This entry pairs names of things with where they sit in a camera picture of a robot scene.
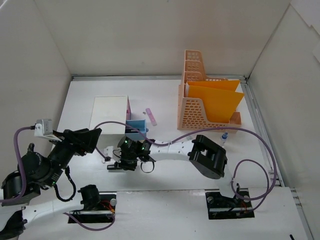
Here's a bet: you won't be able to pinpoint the black green highlighter marker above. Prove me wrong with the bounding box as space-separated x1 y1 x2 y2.
106 164 123 173

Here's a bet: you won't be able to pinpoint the blue drawer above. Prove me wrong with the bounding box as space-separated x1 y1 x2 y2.
125 119 149 141

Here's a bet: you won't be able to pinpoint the white mini drawer cabinet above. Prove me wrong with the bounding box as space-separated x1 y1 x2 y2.
89 95 128 135

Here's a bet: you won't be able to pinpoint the orange folder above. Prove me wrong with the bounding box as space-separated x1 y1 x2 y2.
186 80 244 123

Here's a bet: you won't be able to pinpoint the black orange highlighter marker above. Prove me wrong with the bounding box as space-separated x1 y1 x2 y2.
125 128 140 134

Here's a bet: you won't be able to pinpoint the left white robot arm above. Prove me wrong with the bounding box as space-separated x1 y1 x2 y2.
0 126 102 240

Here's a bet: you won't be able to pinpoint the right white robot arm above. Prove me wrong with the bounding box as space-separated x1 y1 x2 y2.
115 135 240 206

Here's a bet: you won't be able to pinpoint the pink desk organizer rack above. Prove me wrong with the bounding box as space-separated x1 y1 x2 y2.
177 49 242 130

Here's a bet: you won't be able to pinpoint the purple highlighter pen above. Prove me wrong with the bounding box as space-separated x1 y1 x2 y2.
145 108 157 126

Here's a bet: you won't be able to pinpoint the small clear dropper bottle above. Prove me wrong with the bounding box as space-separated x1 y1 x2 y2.
219 132 228 148

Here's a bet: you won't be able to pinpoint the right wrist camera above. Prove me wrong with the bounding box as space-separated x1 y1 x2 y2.
103 146 121 162

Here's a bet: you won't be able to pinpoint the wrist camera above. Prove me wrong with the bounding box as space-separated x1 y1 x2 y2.
34 118 61 142
103 146 121 162

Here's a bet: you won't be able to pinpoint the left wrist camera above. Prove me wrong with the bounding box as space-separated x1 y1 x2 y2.
34 118 61 142

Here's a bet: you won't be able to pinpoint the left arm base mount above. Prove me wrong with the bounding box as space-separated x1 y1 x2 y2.
69 192 117 224

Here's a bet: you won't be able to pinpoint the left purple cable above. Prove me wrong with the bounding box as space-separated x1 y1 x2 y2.
0 124 117 232

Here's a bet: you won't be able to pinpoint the purple cable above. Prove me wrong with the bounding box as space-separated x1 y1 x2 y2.
0 124 117 232
88 121 277 213

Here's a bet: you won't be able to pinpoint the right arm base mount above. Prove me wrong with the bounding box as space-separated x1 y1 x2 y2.
205 191 255 220

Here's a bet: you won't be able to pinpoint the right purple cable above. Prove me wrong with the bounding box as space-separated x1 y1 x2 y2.
88 121 277 213

